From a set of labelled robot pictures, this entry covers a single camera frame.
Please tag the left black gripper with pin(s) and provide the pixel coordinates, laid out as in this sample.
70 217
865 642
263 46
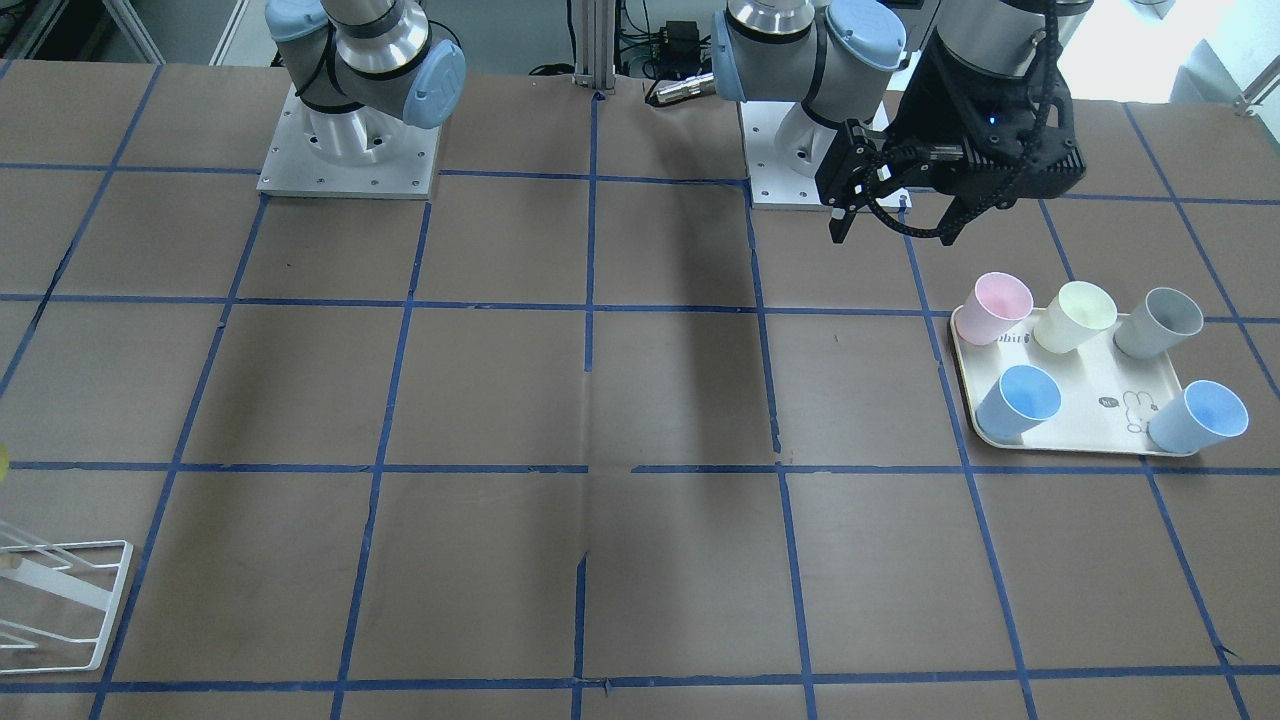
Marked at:
932 88

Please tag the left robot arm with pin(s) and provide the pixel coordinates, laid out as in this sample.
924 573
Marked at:
836 61

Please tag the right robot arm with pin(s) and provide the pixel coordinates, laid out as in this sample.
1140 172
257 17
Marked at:
363 70

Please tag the pink plastic cup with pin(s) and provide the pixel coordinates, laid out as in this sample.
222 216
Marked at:
997 303

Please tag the pale green plastic cup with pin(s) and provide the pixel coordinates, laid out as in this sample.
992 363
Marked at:
1080 311

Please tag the blue plastic cup near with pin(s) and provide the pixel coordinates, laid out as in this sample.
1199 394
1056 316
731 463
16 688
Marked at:
1022 398

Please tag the blue plastic cup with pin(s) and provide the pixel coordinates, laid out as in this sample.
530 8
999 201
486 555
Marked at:
1022 398
1204 414

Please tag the grey plastic cup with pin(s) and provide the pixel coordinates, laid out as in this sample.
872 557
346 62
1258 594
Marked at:
1163 319

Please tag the blue plastic cup far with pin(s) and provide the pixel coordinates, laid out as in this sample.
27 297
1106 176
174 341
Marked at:
1204 414

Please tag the cream serving tray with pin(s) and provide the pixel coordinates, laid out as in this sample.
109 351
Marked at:
1108 397

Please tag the white wire cup rack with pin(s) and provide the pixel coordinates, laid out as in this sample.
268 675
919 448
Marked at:
61 601

